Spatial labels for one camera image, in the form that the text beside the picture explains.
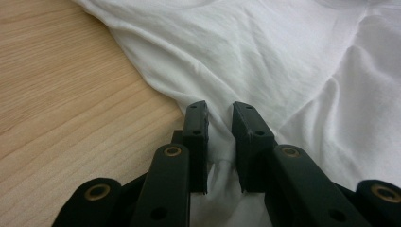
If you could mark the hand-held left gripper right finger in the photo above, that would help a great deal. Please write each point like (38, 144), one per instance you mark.
(252, 151)

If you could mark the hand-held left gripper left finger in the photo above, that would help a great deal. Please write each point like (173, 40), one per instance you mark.
(195, 148)

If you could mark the white skirt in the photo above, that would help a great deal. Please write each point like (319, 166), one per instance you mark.
(252, 63)

